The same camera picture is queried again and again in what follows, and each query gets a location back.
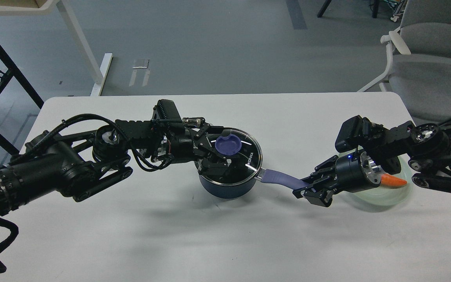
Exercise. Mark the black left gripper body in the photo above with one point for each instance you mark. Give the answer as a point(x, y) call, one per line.
point(180, 144)

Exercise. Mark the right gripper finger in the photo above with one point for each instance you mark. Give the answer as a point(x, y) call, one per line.
point(325, 170)
point(317, 192)

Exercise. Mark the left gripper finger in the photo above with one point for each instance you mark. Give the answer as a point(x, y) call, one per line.
point(203, 134)
point(212, 163)

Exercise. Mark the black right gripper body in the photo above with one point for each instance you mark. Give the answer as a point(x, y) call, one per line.
point(356, 172)

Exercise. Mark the glass lid blue knob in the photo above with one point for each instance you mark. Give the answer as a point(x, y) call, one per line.
point(243, 169)

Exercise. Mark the blue saucepan with handle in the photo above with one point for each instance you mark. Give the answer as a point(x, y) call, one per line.
point(264, 176)

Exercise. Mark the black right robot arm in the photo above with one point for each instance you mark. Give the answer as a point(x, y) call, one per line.
point(370, 149)

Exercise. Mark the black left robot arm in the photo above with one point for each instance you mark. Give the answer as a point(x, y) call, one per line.
point(88, 153)

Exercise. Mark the orange toy carrot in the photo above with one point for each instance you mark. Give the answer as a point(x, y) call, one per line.
point(392, 182)

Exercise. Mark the translucent green plate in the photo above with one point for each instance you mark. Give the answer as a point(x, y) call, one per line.
point(382, 196)

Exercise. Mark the grey office chair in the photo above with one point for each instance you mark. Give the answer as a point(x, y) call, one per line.
point(418, 61)

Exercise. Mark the black chair legs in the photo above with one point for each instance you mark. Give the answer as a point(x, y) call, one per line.
point(367, 8)

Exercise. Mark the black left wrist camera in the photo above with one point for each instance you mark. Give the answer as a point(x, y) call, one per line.
point(165, 113)

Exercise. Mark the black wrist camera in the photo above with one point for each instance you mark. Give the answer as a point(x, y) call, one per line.
point(350, 135)
point(165, 113)

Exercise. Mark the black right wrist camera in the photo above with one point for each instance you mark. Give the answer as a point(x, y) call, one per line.
point(350, 135)

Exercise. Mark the white desk frame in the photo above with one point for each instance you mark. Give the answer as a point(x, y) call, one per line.
point(97, 71)

